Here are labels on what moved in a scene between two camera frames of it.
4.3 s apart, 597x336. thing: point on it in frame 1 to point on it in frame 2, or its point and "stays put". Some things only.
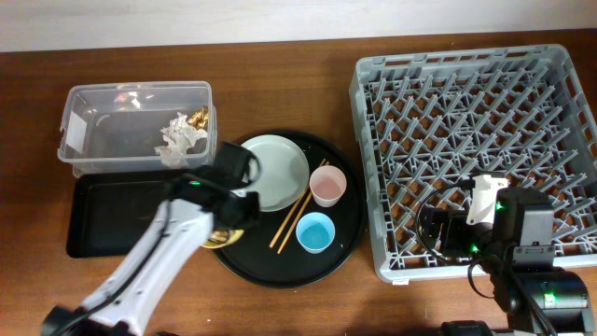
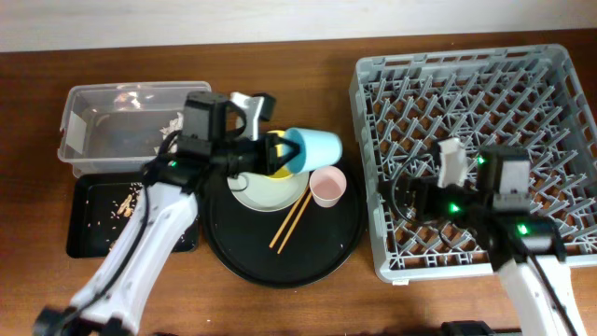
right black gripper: (452, 220) to (427, 187)
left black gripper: (256, 200) to (269, 161)
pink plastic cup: (328, 185) stays put
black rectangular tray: (107, 213) stays put
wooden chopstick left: (293, 210) stays put
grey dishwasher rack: (426, 120) stays put
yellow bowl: (233, 234) to (284, 173)
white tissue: (178, 135) stays put
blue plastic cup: (315, 231) to (320, 148)
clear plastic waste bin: (117, 125) stays put
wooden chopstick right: (296, 219) stays put
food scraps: (219, 236) to (125, 207)
